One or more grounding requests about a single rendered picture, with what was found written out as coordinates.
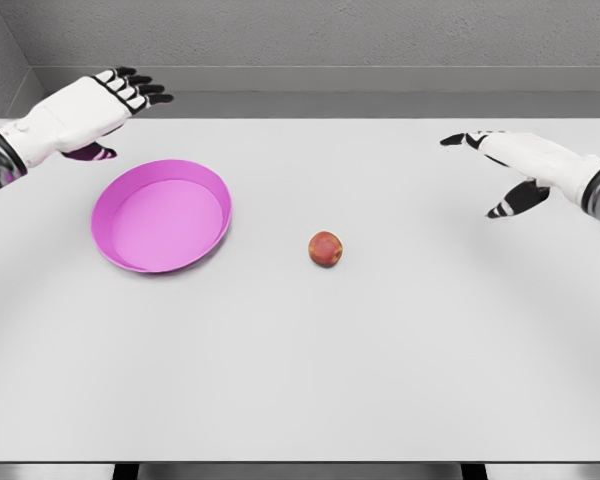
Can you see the red apple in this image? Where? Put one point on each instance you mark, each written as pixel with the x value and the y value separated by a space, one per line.
pixel 325 249

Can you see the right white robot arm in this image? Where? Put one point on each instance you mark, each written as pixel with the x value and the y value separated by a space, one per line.
pixel 597 185

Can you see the pink round plate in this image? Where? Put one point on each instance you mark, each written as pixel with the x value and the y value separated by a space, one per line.
pixel 161 216

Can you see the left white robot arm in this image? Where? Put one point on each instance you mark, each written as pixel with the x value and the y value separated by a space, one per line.
pixel 12 150

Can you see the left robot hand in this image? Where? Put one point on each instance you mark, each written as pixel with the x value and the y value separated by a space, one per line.
pixel 85 107

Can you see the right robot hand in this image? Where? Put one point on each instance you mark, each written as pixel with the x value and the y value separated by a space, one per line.
pixel 522 152

